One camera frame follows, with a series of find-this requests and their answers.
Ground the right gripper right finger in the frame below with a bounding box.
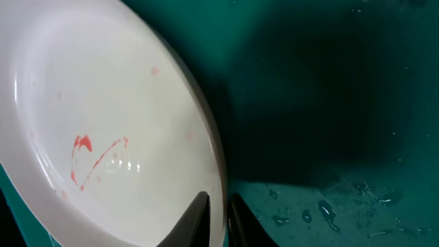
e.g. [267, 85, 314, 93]
[228, 193, 278, 247]

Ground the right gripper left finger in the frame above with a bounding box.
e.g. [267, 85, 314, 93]
[158, 191, 211, 247]

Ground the white plate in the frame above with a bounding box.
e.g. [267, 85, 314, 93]
[1, 0, 226, 246]

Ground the teal plastic serving tray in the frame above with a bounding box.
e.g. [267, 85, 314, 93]
[0, 0, 439, 247]

